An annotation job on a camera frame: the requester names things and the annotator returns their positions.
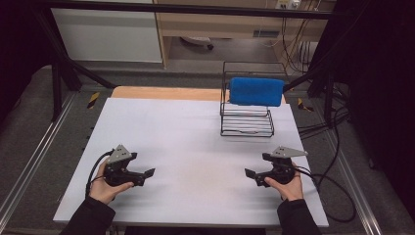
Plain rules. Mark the white cabinet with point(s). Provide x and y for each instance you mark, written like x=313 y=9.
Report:
x=107 y=36

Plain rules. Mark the white power strip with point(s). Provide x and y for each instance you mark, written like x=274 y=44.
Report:
x=287 y=4

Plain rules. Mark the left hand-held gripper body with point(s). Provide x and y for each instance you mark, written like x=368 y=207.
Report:
x=119 y=156

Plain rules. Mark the white chair base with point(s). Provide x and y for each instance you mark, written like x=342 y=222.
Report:
x=197 y=40

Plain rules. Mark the black metal frame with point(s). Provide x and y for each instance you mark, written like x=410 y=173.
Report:
x=195 y=9

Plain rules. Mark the person's left hand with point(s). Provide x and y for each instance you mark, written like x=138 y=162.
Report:
x=101 y=191

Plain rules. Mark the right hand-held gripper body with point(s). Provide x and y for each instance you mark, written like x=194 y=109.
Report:
x=284 y=163

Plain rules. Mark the blue sponge block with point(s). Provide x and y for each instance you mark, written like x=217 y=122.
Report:
x=256 y=91

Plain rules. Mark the aluminium rail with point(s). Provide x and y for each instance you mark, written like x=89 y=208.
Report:
x=355 y=182
x=36 y=153

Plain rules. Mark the person's right hand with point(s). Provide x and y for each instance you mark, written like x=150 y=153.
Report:
x=292 y=191

